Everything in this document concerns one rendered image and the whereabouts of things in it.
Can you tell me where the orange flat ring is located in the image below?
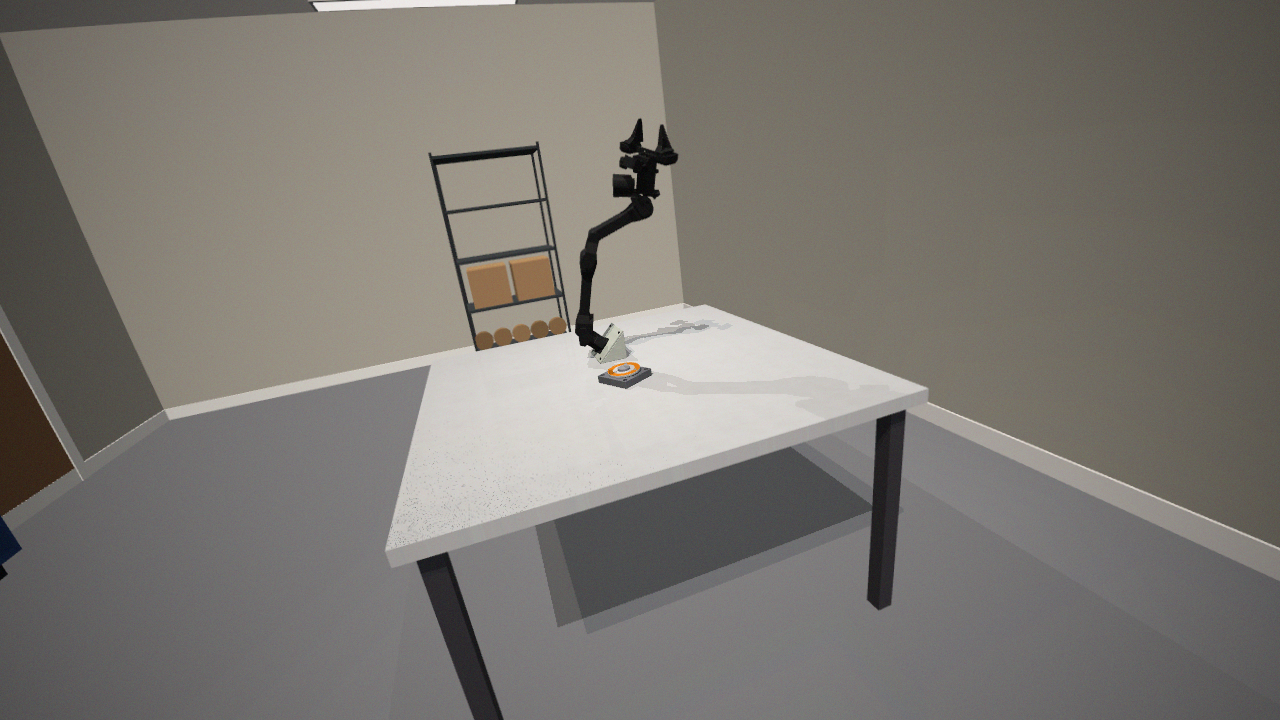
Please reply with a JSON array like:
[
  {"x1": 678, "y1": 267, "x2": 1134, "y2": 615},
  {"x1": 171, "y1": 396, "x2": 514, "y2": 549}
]
[{"x1": 608, "y1": 363, "x2": 640, "y2": 378}]

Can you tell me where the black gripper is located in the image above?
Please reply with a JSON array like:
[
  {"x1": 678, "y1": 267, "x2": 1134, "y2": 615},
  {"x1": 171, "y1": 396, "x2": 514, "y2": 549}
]
[{"x1": 620, "y1": 119, "x2": 678, "y2": 179}]

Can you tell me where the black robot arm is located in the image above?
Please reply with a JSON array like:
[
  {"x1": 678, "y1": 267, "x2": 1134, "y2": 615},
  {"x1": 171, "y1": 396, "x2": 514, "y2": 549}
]
[{"x1": 575, "y1": 155, "x2": 660, "y2": 354}]

